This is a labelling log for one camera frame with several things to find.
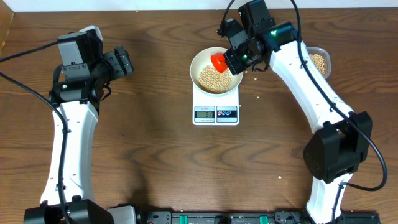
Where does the white digital kitchen scale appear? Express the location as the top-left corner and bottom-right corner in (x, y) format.
(192, 84), (240, 126)

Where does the black right camera cable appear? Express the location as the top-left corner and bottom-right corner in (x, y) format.
(222, 0), (389, 224)

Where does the cream round bowl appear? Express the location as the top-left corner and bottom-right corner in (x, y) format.
(190, 47), (244, 96)

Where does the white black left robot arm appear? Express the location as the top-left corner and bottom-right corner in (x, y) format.
(24, 26), (136, 223)

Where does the tan soybeans pile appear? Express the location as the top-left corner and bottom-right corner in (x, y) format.
(309, 54), (326, 75)

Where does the black camera cable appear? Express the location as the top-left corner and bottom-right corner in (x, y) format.
(222, 0), (389, 224)
(0, 40), (72, 224)

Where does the soybeans pile in bowl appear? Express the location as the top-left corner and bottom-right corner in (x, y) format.
(198, 65), (233, 94)

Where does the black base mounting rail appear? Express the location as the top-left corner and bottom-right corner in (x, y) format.
(107, 203), (382, 224)

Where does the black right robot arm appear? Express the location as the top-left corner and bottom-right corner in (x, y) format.
(217, 1), (373, 223)

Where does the red measuring scoop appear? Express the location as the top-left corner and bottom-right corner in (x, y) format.
(211, 52), (228, 73)

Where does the clear plastic container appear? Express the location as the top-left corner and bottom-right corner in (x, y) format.
(307, 47), (331, 79)

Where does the black left camera cable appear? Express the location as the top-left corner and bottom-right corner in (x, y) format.
(0, 40), (72, 224)

